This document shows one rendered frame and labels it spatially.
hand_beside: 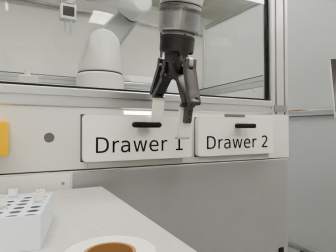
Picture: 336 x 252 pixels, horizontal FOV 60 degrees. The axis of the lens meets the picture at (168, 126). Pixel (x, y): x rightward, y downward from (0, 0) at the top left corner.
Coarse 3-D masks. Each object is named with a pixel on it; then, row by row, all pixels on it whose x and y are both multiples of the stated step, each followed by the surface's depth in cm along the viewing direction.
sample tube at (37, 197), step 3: (33, 192) 38; (36, 192) 38; (39, 192) 38; (42, 192) 39; (33, 195) 38; (36, 195) 38; (39, 195) 38; (42, 195) 38; (33, 198) 38; (36, 198) 38; (39, 198) 38; (42, 198) 38; (33, 201) 38; (36, 201) 38; (39, 201) 38
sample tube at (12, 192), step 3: (9, 189) 40; (12, 189) 40; (15, 189) 41; (9, 192) 40; (12, 192) 40; (15, 192) 41; (9, 195) 40; (12, 195) 40; (15, 195) 41; (9, 198) 40; (12, 198) 41; (15, 198) 41
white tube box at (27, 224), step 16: (48, 192) 43; (16, 208) 36; (32, 208) 36; (48, 208) 39; (0, 224) 31; (16, 224) 31; (32, 224) 32; (48, 224) 39; (0, 240) 31; (16, 240) 31; (32, 240) 32
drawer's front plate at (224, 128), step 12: (204, 120) 82; (216, 120) 84; (228, 120) 86; (240, 120) 88; (252, 120) 90; (264, 120) 93; (204, 132) 82; (216, 132) 84; (228, 132) 86; (240, 132) 88; (252, 132) 90; (264, 132) 93; (204, 144) 82; (216, 144) 84; (228, 144) 86; (264, 144) 92
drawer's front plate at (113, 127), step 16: (96, 128) 68; (112, 128) 70; (128, 128) 71; (144, 128) 73; (160, 128) 75; (176, 128) 77; (160, 144) 75; (176, 144) 77; (96, 160) 68; (112, 160) 70
